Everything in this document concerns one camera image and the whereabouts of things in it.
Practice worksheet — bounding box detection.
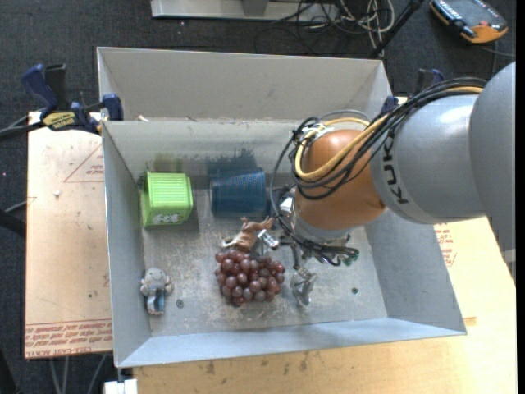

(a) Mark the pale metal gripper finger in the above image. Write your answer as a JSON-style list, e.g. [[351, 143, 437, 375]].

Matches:
[[290, 267, 317, 308], [249, 228, 281, 260]]

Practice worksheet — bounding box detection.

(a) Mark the brown toy horse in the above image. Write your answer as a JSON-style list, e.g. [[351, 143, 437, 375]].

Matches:
[[219, 215, 275, 250]]

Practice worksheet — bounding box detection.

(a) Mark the grey metal bin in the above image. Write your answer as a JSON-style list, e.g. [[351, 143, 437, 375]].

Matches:
[[96, 46, 468, 369]]

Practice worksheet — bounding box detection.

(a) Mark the dark red toy grape bunch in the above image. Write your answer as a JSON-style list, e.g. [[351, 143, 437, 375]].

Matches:
[[214, 248, 286, 307]]

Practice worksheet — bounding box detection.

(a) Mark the blue mesh cup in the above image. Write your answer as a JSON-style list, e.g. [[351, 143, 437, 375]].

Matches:
[[209, 167, 270, 220]]

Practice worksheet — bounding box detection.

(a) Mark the green ribbed box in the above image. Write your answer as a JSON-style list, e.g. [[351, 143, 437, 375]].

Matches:
[[140, 170, 194, 228]]

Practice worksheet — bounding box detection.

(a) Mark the grey toy animal figure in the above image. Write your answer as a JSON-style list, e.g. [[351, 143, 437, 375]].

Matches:
[[139, 267, 174, 316]]

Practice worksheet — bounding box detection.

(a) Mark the brown cardboard board red print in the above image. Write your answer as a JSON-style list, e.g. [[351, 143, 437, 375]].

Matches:
[[24, 111, 114, 360]]

